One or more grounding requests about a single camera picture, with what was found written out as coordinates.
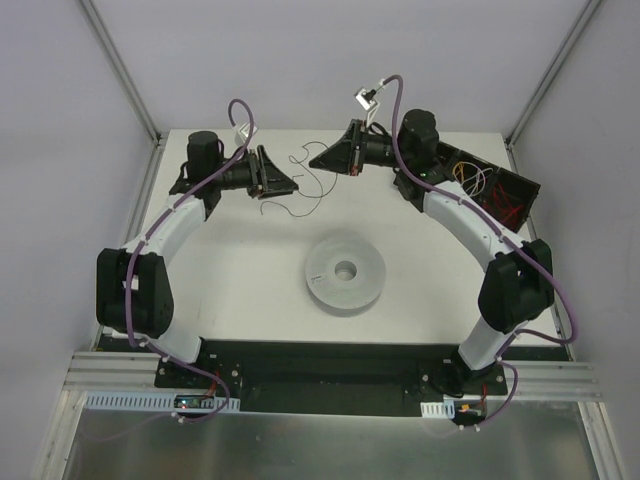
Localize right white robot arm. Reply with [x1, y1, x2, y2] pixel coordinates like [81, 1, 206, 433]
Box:
[309, 109, 554, 398]

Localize white wire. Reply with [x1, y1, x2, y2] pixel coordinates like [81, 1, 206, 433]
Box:
[462, 167, 495, 197]

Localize aluminium frame rail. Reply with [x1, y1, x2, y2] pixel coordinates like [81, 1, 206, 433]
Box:
[63, 351, 603, 402]

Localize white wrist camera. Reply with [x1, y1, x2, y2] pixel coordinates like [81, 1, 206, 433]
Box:
[233, 122, 258, 147]
[354, 83, 384, 127]

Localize right white cable duct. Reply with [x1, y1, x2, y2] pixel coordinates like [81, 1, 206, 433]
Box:
[420, 399, 456, 420]

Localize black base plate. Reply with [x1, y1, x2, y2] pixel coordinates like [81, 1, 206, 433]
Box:
[154, 340, 507, 417]

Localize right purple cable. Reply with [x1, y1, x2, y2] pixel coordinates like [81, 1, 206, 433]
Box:
[377, 73, 580, 432]

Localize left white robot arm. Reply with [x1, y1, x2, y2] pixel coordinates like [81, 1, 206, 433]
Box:
[96, 131, 298, 389]

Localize left white cable duct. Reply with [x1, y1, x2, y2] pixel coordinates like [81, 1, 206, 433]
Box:
[85, 392, 241, 414]

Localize purple cable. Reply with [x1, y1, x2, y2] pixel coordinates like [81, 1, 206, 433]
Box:
[377, 73, 580, 432]
[123, 98, 257, 426]

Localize black three-compartment bin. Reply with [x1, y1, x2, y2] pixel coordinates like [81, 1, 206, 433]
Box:
[437, 142, 540, 233]

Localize grey plastic spool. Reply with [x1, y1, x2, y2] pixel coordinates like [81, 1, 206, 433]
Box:
[304, 232, 387, 317]

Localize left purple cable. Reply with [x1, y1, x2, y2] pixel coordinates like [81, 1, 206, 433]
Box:
[123, 98, 257, 426]

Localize red wires right compartment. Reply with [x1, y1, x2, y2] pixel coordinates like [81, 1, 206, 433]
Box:
[487, 184, 529, 226]

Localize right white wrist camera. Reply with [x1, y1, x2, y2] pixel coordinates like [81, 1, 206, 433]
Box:
[354, 83, 384, 127]

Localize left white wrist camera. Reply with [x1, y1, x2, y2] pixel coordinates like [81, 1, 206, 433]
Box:
[233, 122, 258, 147]

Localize white cable duct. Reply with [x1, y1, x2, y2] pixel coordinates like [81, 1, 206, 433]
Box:
[420, 399, 456, 420]
[85, 392, 241, 414]

